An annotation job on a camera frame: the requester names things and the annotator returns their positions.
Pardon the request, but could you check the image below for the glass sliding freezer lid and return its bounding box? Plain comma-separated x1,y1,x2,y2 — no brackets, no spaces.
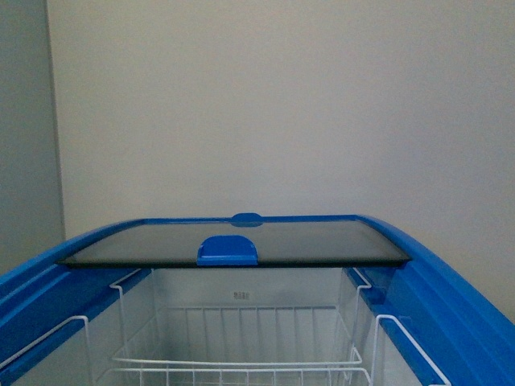
58,214,410,269

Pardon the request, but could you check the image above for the white chest freezer blue rim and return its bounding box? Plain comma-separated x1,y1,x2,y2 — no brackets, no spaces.
1,215,514,385

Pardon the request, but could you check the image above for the white wire freezer basket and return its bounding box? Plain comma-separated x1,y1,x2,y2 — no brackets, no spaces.
113,306,371,385

